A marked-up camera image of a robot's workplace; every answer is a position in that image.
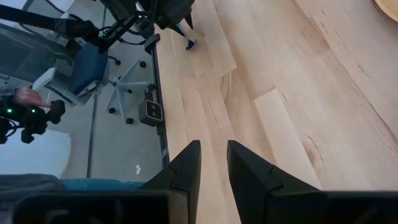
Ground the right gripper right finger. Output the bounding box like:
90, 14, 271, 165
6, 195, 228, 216
226, 139, 327, 224

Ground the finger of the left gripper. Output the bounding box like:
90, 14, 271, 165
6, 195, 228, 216
184, 13, 195, 30

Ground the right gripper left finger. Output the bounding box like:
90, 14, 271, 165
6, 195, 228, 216
141, 139, 202, 224

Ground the blue white office chair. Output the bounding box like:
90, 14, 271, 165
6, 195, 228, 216
32, 42, 150, 125

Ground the dark grey cabinet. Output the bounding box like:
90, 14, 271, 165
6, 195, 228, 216
0, 23, 75, 85

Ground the person's hand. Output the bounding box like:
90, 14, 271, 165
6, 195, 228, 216
12, 86, 52, 109

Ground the black table edge frame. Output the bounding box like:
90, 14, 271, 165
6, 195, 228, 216
144, 33, 171, 169

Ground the small grey camera box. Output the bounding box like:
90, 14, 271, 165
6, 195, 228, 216
138, 99, 164, 128

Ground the grey metal frame leg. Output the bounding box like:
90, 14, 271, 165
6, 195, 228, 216
86, 93, 99, 179

